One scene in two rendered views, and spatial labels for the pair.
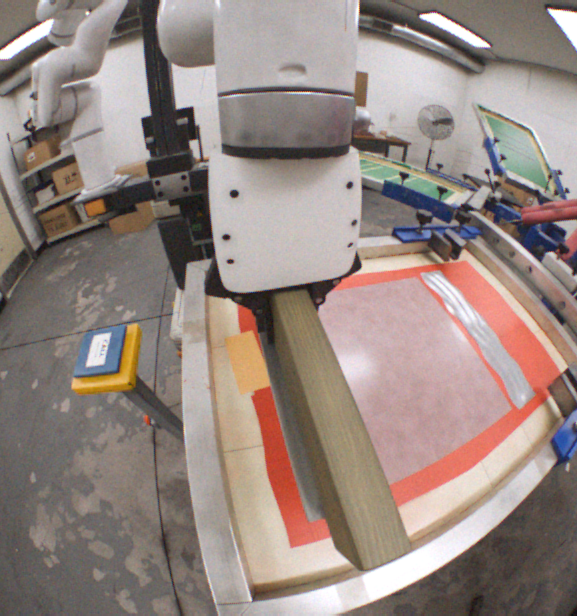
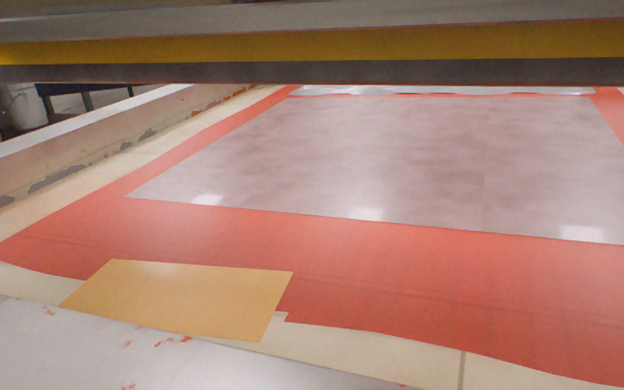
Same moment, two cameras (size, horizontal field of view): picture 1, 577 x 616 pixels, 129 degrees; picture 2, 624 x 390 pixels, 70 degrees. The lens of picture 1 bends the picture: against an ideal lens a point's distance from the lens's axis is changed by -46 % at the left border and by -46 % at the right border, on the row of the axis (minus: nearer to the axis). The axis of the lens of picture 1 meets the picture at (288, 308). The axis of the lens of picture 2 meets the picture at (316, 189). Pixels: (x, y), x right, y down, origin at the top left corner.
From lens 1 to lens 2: 25 cm
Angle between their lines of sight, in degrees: 47
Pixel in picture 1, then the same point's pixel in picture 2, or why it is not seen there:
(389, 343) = (360, 141)
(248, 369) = (204, 299)
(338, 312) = (242, 159)
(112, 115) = not seen: outside the picture
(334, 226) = not seen: outside the picture
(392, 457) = (594, 192)
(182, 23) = not seen: outside the picture
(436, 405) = (515, 138)
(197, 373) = (89, 354)
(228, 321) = (13, 292)
